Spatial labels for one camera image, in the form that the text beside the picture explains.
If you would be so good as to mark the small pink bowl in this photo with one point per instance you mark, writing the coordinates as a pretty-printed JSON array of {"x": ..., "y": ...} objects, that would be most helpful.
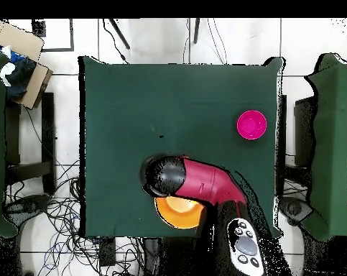
[{"x": 252, "y": 125}]

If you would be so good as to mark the black power adapter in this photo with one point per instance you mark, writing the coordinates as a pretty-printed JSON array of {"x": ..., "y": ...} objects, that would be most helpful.
[{"x": 107, "y": 253}]

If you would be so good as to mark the black tripod leg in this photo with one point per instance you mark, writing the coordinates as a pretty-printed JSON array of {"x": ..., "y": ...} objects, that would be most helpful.
[
  {"x": 196, "y": 28},
  {"x": 120, "y": 34}
]

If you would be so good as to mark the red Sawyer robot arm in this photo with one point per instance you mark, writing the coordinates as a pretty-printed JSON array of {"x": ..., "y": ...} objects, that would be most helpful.
[{"x": 207, "y": 181}]

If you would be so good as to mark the dark grey pedestal foot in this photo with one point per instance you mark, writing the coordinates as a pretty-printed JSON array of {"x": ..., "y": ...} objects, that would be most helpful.
[
  {"x": 32, "y": 202},
  {"x": 295, "y": 208}
]

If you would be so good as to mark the large orange bowl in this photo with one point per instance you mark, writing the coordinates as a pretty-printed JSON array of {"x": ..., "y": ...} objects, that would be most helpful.
[{"x": 179, "y": 217}]

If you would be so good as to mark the black stool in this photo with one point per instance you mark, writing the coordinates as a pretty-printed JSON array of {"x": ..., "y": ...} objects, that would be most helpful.
[{"x": 48, "y": 129}]

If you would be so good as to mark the dark green tablecloth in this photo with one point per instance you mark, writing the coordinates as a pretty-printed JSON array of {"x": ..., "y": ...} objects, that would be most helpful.
[{"x": 133, "y": 100}]

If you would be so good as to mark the cardboard box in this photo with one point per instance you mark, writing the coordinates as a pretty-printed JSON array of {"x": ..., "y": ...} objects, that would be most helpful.
[{"x": 18, "y": 40}]

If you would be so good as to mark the bundle of clothes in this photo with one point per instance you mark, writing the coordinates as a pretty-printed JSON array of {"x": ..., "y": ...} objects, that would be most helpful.
[{"x": 19, "y": 77}]

